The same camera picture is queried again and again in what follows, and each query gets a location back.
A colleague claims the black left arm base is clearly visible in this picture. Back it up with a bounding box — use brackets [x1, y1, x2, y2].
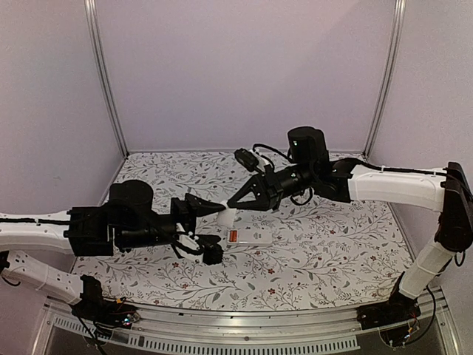
[70, 275, 140, 328]

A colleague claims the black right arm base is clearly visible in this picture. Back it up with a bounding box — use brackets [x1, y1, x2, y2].
[356, 287, 421, 330]

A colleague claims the left aluminium frame post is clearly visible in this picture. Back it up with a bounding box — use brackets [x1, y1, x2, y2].
[84, 0, 129, 159]

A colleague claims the white battery cover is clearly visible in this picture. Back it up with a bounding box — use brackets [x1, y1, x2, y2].
[216, 208, 237, 229]

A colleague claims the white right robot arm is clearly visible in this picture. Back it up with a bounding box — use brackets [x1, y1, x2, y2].
[227, 126, 472, 322]

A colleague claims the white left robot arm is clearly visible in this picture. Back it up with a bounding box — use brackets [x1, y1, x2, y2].
[1, 180, 227, 321]

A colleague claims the aluminium frame post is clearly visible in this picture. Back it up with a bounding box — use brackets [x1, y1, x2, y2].
[84, 0, 129, 159]
[363, 0, 406, 158]

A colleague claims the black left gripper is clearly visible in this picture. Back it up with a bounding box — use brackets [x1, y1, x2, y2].
[118, 193, 225, 250]

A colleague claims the aluminium front rail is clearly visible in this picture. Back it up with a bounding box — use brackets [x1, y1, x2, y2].
[31, 284, 459, 355]

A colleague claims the white remote control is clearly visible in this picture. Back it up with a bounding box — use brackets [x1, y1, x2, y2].
[226, 229, 273, 246]

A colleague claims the right aluminium frame post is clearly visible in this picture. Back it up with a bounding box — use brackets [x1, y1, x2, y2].
[363, 0, 406, 158]

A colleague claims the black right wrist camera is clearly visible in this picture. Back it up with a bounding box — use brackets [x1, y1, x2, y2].
[234, 148, 273, 173]

